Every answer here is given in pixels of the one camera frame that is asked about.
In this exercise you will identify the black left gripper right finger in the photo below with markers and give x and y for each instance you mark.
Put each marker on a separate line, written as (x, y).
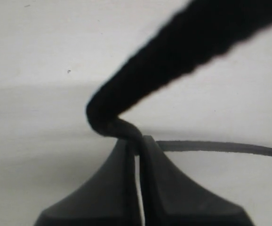
(171, 198)

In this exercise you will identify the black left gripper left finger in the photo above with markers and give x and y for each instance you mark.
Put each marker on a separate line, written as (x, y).
(108, 198)

